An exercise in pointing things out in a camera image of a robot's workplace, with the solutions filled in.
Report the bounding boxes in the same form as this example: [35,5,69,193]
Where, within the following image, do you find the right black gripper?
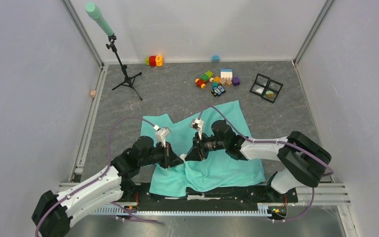
[185,131,227,161]

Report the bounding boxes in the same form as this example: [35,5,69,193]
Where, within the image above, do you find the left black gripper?
[139,141,184,168]

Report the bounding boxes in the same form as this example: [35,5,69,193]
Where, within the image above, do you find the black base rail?
[119,183,299,211]

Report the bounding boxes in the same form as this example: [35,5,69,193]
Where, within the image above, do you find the blue white block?
[220,69,233,79]

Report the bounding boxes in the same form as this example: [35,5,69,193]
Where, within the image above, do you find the red orange green toy rings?
[145,55,164,67]

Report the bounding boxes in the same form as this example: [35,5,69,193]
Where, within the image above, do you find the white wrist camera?
[153,125,171,148]
[190,118,204,140]

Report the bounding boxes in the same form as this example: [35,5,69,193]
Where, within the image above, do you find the black owl toy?
[211,85,226,97]

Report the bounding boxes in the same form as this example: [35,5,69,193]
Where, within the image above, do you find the black display case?
[249,73,270,97]
[262,79,283,103]

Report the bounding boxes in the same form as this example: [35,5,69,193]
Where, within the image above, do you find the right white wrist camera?
[190,118,204,140]

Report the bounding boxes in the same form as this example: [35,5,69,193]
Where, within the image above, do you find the blue round toy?
[211,55,221,63]

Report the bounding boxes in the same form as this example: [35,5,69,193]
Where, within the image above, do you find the small wooden cube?
[90,90,97,98]

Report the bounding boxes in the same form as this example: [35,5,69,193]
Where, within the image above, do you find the white cable duct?
[91,204,271,217]

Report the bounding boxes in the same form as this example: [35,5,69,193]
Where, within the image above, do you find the black tripod stand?
[106,34,143,101]

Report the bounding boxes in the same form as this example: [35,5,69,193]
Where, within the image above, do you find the yellow landscape brooch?
[265,91,275,99]

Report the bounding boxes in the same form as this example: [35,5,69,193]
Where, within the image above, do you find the left black display case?
[249,73,270,97]

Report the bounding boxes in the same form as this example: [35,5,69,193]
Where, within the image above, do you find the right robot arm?
[180,118,333,201]

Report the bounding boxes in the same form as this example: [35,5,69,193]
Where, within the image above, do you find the green microphone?
[85,2,114,37]

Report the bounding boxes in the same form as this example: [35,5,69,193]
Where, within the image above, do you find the small tan wooden blocks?
[219,78,232,86]

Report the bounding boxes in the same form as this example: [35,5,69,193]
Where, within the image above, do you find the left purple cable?
[34,117,159,237]

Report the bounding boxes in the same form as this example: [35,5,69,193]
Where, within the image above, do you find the colourful toy brick train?
[195,71,221,89]

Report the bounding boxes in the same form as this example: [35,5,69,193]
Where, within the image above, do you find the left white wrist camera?
[153,125,171,148]

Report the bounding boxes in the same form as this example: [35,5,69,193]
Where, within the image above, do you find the right black display case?
[262,79,283,103]

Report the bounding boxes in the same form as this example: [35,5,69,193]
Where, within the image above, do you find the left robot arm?
[32,136,187,237]

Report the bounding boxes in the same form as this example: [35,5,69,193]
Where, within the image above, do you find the teal t-shirt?
[140,100,266,198]

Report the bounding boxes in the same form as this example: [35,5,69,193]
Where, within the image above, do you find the purple cube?
[231,77,240,86]

